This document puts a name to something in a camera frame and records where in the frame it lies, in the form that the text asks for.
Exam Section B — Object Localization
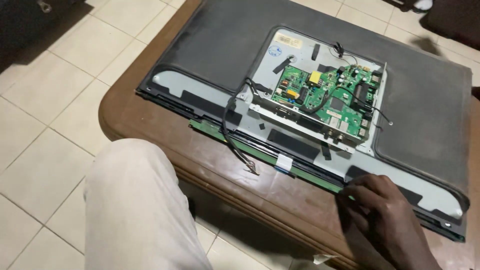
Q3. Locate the cream label sticker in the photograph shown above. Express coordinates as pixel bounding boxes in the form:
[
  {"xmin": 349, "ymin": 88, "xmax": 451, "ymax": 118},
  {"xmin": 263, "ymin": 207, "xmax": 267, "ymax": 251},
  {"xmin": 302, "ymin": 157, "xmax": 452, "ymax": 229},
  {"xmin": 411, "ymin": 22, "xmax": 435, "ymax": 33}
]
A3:
[{"xmin": 273, "ymin": 32, "xmax": 304, "ymax": 49}]

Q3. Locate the brown wooden table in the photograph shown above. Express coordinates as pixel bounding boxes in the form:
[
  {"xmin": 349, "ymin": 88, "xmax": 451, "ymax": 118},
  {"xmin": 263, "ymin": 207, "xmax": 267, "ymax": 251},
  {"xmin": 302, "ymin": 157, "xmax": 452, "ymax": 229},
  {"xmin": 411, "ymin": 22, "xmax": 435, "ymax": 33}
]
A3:
[{"xmin": 98, "ymin": 0, "xmax": 480, "ymax": 270}]

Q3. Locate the black cable bundle with plug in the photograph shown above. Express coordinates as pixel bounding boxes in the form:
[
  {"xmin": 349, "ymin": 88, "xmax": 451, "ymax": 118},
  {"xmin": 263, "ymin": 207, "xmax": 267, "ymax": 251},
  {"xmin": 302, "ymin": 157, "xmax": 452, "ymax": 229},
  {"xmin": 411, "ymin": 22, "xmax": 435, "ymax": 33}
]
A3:
[{"xmin": 221, "ymin": 78, "xmax": 260, "ymax": 176}]

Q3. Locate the white shoe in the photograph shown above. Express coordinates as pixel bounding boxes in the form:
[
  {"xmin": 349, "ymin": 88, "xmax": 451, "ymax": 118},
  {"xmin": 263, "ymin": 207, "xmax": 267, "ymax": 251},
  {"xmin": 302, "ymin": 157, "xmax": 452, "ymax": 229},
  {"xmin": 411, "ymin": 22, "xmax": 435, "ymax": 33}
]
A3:
[{"xmin": 412, "ymin": 0, "xmax": 434, "ymax": 12}]

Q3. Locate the black wire with clip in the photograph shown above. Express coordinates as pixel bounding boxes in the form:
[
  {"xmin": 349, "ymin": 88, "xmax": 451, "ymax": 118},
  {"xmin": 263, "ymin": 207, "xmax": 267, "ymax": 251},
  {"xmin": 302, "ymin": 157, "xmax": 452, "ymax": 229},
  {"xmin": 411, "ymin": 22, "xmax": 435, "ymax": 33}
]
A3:
[{"xmin": 329, "ymin": 42, "xmax": 359, "ymax": 65}]

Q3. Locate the green main circuit board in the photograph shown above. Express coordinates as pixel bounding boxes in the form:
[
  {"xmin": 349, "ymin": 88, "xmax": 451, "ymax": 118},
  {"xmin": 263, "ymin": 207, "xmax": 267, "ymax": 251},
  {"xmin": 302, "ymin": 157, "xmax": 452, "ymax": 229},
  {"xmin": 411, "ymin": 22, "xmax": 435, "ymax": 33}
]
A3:
[{"xmin": 271, "ymin": 64, "xmax": 383, "ymax": 141}]

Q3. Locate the thin black wire white tip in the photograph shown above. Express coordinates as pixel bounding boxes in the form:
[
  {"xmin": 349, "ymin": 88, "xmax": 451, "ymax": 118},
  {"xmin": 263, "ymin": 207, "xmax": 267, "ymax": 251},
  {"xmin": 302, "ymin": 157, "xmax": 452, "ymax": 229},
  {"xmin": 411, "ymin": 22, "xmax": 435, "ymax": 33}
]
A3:
[{"xmin": 335, "ymin": 85, "xmax": 394, "ymax": 126}]

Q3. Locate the person's light trouser leg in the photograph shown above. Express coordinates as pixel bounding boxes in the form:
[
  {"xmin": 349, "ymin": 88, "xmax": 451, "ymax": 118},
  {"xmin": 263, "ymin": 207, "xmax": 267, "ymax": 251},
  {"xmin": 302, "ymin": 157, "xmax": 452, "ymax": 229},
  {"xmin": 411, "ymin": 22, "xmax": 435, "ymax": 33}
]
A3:
[{"xmin": 83, "ymin": 139, "xmax": 214, "ymax": 270}]

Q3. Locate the person's right hand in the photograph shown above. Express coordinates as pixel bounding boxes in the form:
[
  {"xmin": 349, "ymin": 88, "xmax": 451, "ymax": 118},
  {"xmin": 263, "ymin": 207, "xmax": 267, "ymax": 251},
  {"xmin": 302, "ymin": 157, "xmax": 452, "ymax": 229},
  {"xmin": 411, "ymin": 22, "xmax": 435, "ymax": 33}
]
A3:
[{"xmin": 335, "ymin": 174, "xmax": 427, "ymax": 246}]

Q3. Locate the dark upholstered furniture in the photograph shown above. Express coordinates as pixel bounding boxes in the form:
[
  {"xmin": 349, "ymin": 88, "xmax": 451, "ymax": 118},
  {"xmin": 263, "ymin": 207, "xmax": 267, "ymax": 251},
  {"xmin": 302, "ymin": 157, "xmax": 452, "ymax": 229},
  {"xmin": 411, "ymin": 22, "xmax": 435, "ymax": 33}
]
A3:
[{"xmin": 420, "ymin": 0, "xmax": 480, "ymax": 51}]

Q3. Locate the dark furniture with metal handle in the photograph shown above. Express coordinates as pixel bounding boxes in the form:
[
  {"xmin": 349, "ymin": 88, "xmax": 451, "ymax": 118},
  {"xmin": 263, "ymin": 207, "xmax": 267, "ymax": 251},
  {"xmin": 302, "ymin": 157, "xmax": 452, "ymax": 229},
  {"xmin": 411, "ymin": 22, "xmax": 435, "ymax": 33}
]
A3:
[{"xmin": 0, "ymin": 0, "xmax": 94, "ymax": 74}]

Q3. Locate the white flat ribbon cable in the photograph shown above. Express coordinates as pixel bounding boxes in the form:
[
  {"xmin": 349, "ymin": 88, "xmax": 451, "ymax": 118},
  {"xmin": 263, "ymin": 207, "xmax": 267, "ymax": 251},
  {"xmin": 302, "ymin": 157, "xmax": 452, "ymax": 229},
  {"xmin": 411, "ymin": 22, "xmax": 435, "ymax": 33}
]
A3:
[{"xmin": 275, "ymin": 153, "xmax": 294, "ymax": 174}]

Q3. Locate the silver metal connector bracket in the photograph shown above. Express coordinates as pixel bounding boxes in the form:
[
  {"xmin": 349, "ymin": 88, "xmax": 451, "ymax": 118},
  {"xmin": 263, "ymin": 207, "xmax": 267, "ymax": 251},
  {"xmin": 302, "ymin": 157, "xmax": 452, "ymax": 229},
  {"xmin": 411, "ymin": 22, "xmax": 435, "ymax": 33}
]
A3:
[{"xmin": 249, "ymin": 103, "xmax": 357, "ymax": 154}]

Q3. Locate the long green strip circuit board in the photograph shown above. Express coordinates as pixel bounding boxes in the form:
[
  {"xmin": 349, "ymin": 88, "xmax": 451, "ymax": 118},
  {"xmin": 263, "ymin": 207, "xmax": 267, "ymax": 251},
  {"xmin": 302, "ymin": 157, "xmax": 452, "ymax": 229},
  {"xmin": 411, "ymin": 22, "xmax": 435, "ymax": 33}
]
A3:
[{"xmin": 188, "ymin": 119, "xmax": 355, "ymax": 199}]

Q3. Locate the open flat television back panel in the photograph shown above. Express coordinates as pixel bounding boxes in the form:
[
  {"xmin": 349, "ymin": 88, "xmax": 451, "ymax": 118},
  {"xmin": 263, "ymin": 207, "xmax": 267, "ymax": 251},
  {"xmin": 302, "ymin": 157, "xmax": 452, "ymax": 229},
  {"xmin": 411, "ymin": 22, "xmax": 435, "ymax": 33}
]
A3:
[{"xmin": 136, "ymin": 0, "xmax": 473, "ymax": 242}]

